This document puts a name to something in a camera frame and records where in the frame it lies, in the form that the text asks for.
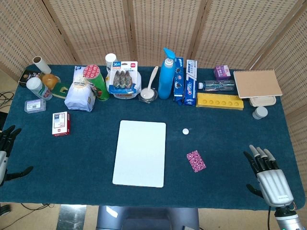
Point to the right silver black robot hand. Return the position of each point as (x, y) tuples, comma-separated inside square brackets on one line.
[(273, 184)]

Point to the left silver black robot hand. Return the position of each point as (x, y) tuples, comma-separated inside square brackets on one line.
[(7, 141)]

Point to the pink patterned packet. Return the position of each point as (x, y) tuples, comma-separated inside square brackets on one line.
[(196, 161)]

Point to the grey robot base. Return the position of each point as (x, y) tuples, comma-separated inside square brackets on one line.
[(148, 218)]

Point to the white rectangular board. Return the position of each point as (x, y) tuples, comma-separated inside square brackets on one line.
[(140, 153)]

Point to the clear plastic box with label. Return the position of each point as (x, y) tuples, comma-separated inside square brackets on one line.
[(35, 106)]

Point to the red and white box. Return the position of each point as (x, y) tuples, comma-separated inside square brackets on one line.
[(60, 123)]

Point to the white canister with red print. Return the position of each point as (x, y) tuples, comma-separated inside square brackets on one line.
[(40, 89)]

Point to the black tin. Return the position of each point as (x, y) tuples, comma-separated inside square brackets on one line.
[(25, 76)]

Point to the small grey white jar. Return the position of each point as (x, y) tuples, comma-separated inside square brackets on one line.
[(260, 113)]

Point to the green and yellow sponge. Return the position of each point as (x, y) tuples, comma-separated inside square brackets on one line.
[(61, 91)]

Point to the orange round object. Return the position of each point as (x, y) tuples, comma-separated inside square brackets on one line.
[(50, 80)]

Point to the dark blue table cloth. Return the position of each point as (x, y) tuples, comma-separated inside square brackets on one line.
[(84, 155)]

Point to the white paper bag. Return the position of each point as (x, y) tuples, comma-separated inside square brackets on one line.
[(78, 95)]

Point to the beige lunch box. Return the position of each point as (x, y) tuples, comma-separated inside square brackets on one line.
[(262, 101)]

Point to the cardboard tube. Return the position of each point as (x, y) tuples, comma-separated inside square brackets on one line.
[(43, 65)]

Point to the yellow block with round holes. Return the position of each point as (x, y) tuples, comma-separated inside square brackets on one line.
[(219, 101)]

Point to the metal table leg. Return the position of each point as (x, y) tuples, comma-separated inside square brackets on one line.
[(72, 216)]

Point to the brown spiral notebook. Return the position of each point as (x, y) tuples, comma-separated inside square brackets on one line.
[(257, 82)]

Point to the green Pringles can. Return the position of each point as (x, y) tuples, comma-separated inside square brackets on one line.
[(99, 83)]

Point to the clear water bottle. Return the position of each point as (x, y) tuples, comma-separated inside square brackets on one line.
[(218, 85)]

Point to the purple box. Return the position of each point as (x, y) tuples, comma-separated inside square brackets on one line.
[(221, 72)]

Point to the clear plastic container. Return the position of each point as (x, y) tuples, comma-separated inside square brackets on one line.
[(124, 95)]

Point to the Crest toothpaste box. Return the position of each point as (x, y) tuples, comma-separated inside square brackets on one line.
[(190, 83)]

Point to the white paper cup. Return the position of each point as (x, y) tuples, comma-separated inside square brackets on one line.
[(110, 60)]

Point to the tape rolls blister pack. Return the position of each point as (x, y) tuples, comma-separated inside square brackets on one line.
[(123, 77)]

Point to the blue Oreo box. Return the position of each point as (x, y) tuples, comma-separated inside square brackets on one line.
[(178, 81)]

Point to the dark patterned bowl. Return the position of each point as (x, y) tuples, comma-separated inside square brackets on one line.
[(154, 95)]

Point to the blue pump bottle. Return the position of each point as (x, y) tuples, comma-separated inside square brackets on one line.
[(166, 81)]

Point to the white rice spoon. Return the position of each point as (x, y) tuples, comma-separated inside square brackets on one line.
[(148, 89)]

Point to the woven folding screen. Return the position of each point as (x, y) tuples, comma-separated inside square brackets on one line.
[(153, 28)]

